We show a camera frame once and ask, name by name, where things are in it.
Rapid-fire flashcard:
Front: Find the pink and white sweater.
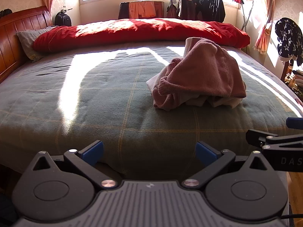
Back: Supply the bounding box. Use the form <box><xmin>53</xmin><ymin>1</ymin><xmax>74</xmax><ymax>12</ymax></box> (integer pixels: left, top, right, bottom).
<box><xmin>146</xmin><ymin>37</ymin><xmax>247</xmax><ymax>111</ymax></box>

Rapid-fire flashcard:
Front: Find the stack of folded clothes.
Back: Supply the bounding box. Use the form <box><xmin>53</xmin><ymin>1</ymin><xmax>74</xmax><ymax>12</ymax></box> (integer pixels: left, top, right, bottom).
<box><xmin>284</xmin><ymin>70</ymin><xmax>303</xmax><ymax>101</ymax></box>

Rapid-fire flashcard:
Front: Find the wooden chair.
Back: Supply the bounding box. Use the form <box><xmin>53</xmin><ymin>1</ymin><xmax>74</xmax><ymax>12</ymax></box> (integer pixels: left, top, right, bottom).
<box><xmin>280</xmin><ymin>59</ymin><xmax>294</xmax><ymax>82</ymax></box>

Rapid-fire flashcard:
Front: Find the green plaid bed blanket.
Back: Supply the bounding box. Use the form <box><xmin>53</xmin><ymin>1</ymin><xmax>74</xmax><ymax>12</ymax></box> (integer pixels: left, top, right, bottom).
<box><xmin>1</xmin><ymin>42</ymin><xmax>302</xmax><ymax>179</ymax></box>

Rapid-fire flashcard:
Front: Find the navy star-pattern garment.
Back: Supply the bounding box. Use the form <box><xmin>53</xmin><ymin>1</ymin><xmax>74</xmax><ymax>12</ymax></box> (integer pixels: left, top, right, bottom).
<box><xmin>275</xmin><ymin>17</ymin><xmax>302</xmax><ymax>67</ymax></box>

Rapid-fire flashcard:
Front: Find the wooden headboard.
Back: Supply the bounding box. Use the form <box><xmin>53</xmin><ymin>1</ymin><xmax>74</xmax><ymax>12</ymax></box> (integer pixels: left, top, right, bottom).
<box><xmin>0</xmin><ymin>6</ymin><xmax>52</xmax><ymax>82</ymax></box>

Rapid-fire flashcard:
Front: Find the grey pillow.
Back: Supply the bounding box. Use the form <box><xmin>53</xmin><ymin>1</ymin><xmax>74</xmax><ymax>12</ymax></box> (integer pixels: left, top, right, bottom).
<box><xmin>16</xmin><ymin>26</ymin><xmax>56</xmax><ymax>61</ymax></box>

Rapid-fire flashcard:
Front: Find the orange right curtain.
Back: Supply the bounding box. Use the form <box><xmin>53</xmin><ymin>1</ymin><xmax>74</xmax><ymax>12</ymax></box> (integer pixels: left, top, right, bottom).
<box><xmin>254</xmin><ymin>0</ymin><xmax>275</xmax><ymax>55</ymax></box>

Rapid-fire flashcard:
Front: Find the red duvet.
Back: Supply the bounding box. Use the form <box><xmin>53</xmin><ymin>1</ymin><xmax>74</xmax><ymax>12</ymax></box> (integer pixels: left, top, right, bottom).
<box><xmin>32</xmin><ymin>18</ymin><xmax>250</xmax><ymax>53</ymax></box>

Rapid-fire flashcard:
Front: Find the black hanging jacket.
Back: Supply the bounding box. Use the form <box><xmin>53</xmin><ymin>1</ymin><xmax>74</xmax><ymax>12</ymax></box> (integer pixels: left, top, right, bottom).
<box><xmin>200</xmin><ymin>0</ymin><xmax>226</xmax><ymax>23</ymax></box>

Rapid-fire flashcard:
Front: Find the black bag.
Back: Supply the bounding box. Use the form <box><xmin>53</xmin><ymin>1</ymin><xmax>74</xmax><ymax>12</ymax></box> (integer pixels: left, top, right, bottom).
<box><xmin>54</xmin><ymin>10</ymin><xmax>72</xmax><ymax>27</ymax></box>

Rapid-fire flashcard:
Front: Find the black jacket with patch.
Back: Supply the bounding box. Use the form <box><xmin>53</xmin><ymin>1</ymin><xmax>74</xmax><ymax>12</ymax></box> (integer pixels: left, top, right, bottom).
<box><xmin>178</xmin><ymin>0</ymin><xmax>199</xmax><ymax>20</ymax></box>

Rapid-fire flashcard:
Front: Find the orange hanging cloth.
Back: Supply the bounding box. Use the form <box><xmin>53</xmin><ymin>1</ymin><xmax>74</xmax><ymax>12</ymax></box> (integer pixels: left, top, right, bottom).
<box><xmin>118</xmin><ymin>0</ymin><xmax>164</xmax><ymax>19</ymax></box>

